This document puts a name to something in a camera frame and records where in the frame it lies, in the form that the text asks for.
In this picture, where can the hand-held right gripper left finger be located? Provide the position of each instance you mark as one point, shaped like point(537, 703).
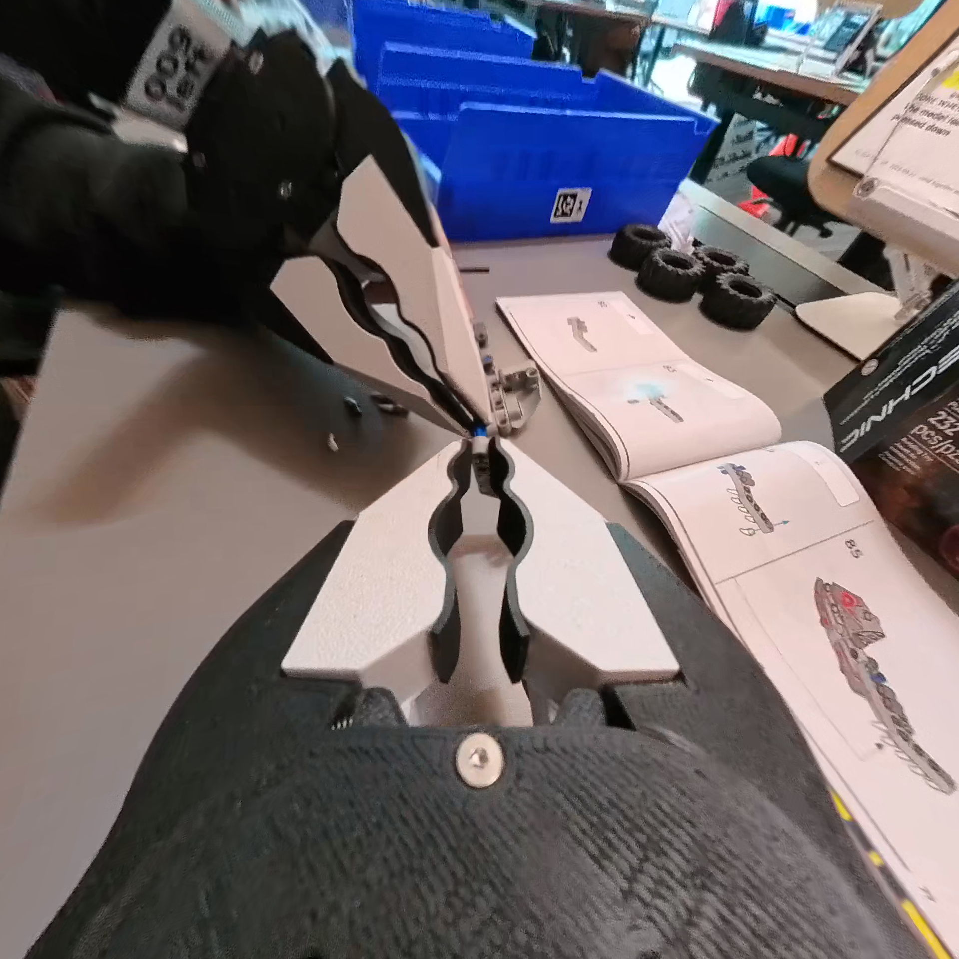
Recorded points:
point(352, 599)

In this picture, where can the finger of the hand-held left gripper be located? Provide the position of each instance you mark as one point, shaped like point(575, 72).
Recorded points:
point(303, 296)
point(389, 240)

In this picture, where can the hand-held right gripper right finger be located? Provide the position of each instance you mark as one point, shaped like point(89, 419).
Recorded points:
point(592, 599)

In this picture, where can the grey toy beam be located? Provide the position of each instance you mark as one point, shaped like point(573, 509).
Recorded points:
point(482, 468)

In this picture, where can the blue bin with square tag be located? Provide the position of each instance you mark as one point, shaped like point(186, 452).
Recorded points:
point(524, 165)

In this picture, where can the blue plastic bin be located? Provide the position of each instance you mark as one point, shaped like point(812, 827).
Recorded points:
point(464, 75)
point(419, 26)

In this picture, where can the grey toy brick assembly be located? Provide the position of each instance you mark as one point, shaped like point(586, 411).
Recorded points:
point(517, 397)

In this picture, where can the open instruction booklet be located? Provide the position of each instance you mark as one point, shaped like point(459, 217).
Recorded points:
point(674, 404)

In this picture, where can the black toy tire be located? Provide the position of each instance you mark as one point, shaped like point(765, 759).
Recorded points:
point(721, 261)
point(640, 243)
point(669, 276)
point(740, 300)

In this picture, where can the clear plastic bag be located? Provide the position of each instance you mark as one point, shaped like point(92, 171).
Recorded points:
point(676, 213)

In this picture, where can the person's black embroidered top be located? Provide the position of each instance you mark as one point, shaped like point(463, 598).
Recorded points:
point(9, 419)

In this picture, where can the black toy set box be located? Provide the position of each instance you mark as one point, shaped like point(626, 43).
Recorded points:
point(899, 419)

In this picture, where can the white board stand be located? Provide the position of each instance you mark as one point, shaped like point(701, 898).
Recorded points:
point(846, 322)

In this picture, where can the background wooden table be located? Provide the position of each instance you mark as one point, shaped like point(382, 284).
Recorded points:
point(749, 71)

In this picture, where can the black office chair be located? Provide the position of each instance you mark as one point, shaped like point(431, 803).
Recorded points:
point(787, 187)

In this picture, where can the paper sign on stand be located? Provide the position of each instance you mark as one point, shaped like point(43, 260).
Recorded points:
point(831, 157)

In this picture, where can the printed instruction sheet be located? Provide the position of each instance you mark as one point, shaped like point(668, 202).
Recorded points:
point(914, 112)

